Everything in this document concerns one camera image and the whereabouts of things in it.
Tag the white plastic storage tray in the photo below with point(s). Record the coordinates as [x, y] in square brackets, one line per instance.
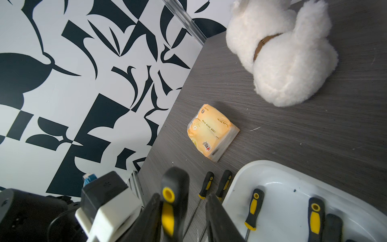
[283, 217]

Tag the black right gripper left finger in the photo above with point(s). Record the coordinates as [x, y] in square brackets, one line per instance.
[147, 227]

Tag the white plush toy dog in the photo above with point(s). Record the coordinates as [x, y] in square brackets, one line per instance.
[286, 51]

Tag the yellow black file in tray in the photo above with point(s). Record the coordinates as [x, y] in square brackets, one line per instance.
[254, 210]
[333, 229]
[316, 218]

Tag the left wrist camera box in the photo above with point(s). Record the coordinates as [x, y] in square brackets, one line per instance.
[108, 208]

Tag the yellow black file tool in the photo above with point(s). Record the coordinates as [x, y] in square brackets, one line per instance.
[224, 184]
[202, 196]
[174, 197]

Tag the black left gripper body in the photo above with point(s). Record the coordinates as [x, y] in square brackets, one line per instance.
[28, 217]

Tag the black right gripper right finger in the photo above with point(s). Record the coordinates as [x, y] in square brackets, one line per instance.
[220, 227]

